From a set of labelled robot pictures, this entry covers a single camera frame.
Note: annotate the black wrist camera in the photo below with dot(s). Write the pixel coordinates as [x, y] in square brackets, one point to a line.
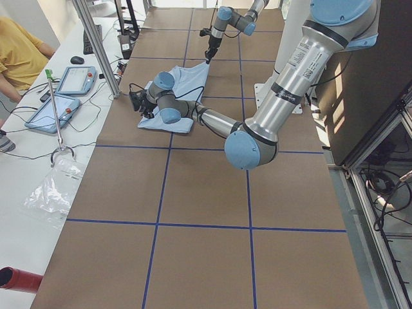
[137, 100]
[205, 32]

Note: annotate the metal reacher grabber stick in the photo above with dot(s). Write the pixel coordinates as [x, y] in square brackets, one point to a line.
[61, 146]

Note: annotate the upper blue teach pendant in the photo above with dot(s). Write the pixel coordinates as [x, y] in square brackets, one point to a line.
[77, 80]

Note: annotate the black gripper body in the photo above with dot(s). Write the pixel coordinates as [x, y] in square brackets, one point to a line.
[213, 42]
[145, 103]

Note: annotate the person in yellow shirt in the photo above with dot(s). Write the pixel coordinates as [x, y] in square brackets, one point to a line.
[23, 58]

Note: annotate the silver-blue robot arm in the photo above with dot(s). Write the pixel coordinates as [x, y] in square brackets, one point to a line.
[331, 27]
[228, 16]

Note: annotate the aluminium frame post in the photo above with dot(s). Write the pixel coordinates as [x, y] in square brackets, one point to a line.
[98, 48]

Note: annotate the lower blue teach pendant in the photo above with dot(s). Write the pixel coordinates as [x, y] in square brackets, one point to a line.
[44, 118]

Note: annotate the blue teach pendant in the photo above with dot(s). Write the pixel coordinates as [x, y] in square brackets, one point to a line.
[44, 118]
[77, 80]

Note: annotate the red cylinder tube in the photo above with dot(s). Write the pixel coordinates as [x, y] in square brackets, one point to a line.
[20, 280]

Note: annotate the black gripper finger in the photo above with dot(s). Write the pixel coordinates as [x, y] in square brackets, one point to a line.
[209, 54]
[148, 114]

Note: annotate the light blue button-up shirt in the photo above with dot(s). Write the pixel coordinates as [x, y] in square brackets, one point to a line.
[188, 85]

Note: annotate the clear plastic bag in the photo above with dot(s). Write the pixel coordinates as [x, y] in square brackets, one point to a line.
[50, 202]

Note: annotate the black computer mouse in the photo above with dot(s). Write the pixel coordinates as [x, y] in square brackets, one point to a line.
[77, 60]

